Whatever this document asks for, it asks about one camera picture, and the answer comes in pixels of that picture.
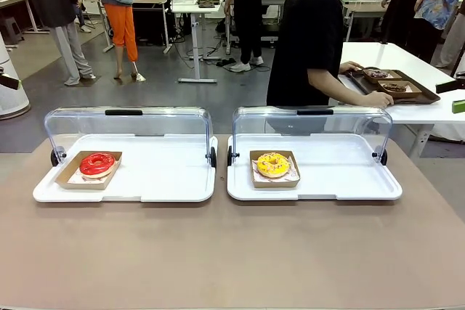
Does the dark brown serving tray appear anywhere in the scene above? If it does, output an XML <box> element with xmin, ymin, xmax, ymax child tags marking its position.
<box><xmin>344</xmin><ymin>67</ymin><xmax>442</xmax><ymax>106</ymax></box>

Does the person's right forearm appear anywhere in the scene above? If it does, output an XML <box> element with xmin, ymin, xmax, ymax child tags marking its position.
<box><xmin>307</xmin><ymin>66</ymin><xmax>368</xmax><ymax>107</ymax></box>

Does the red glazed donut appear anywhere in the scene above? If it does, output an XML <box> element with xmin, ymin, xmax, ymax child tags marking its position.
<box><xmin>54</xmin><ymin>150</ymin><xmax>124</xmax><ymax>191</ymax></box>
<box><xmin>78</xmin><ymin>152</ymin><xmax>116</xmax><ymax>179</ymax></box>

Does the yellow glazed donut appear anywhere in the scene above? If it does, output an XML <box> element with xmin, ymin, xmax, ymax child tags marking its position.
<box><xmin>249</xmin><ymin>150</ymin><xmax>302</xmax><ymax>189</ymax></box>

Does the yellow sprinkled donut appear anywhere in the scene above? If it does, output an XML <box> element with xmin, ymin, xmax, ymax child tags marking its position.
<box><xmin>256</xmin><ymin>152</ymin><xmax>291</xmax><ymax>179</ymax></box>

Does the person's right hand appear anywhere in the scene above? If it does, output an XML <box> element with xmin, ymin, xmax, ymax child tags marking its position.
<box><xmin>363</xmin><ymin>91</ymin><xmax>395</xmax><ymax>109</ymax></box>

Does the person's left hand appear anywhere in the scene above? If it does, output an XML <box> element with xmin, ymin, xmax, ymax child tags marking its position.
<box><xmin>339</xmin><ymin>61</ymin><xmax>365</xmax><ymax>74</ymax></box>

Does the large white table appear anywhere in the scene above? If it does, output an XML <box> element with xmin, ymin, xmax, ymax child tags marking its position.
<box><xmin>328</xmin><ymin>41</ymin><xmax>465</xmax><ymax>160</ymax></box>

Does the grey plastic stool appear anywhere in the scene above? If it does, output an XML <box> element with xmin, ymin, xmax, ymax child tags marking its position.
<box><xmin>0</xmin><ymin>17</ymin><xmax>25</xmax><ymax>45</ymax></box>

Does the clear hinged display lid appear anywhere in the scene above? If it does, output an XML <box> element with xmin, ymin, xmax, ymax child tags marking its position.
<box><xmin>227</xmin><ymin>105</ymin><xmax>394</xmax><ymax>168</ymax></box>
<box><xmin>43</xmin><ymin>106</ymin><xmax>218</xmax><ymax>169</ymax></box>

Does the bystander in long black clothes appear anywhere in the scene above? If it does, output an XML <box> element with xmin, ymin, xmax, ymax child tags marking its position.
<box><xmin>381</xmin><ymin>0</ymin><xmax>442</xmax><ymax>64</ymax></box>

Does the background grey workbench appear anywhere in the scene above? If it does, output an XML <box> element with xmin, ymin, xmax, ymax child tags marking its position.
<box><xmin>341</xmin><ymin>0</ymin><xmax>393</xmax><ymax>42</ymax></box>

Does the white printed paper liner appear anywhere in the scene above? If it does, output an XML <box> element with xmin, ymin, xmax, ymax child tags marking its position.
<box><xmin>67</xmin><ymin>159</ymin><xmax>119</xmax><ymax>184</ymax></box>
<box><xmin>252</xmin><ymin>155</ymin><xmax>299</xmax><ymax>183</ymax></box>

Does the bystander in orange trousers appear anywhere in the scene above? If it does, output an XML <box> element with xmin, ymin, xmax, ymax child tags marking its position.
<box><xmin>86</xmin><ymin>0</ymin><xmax>149</xmax><ymax>82</ymax></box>

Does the white display tray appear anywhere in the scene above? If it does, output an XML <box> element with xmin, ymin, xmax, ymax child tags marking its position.
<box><xmin>226</xmin><ymin>133</ymin><xmax>403</xmax><ymax>202</ymax></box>
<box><xmin>32</xmin><ymin>133</ymin><xmax>219</xmax><ymax>203</ymax></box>

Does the collaborator in black shirt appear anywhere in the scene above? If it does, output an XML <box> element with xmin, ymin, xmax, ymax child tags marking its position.
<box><xmin>266</xmin><ymin>0</ymin><xmax>366</xmax><ymax>135</ymax></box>

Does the white standing desk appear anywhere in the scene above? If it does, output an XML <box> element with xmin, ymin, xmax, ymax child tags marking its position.
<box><xmin>170</xmin><ymin>0</ymin><xmax>223</xmax><ymax>84</ymax></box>

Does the bystander in black print tee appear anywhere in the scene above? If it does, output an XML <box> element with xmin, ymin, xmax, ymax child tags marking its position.
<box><xmin>223</xmin><ymin>0</ymin><xmax>265</xmax><ymax>73</ymax></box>

